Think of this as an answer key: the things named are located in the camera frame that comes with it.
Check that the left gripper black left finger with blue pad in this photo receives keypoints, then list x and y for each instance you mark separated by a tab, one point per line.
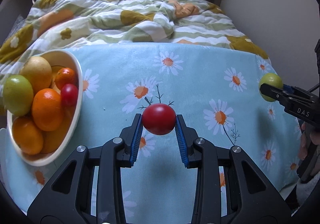
86	188

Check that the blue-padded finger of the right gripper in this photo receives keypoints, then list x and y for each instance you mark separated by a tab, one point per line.
296	91

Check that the large orange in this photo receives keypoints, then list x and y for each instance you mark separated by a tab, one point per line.
47	110

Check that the person's right hand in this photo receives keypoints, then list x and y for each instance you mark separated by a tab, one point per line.
313	136

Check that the small orange tangerine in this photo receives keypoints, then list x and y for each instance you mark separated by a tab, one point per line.
65	76

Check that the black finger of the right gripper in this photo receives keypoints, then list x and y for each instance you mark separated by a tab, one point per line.
271	93

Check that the orange tomato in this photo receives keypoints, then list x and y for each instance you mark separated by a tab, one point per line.
27	136

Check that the green tomato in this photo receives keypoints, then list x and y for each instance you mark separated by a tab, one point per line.
18	95
273	80

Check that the large yellow pear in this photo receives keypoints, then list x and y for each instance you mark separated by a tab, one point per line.
38	72

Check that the striped floral quilt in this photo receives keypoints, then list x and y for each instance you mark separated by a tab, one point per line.
62	24

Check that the blue daisy tablecloth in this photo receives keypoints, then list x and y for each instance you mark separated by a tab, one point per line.
216	91

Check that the red cherry tomato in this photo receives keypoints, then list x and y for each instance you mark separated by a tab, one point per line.
159	119
69	95

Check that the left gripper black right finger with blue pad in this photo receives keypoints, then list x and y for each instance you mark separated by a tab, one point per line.
230	187

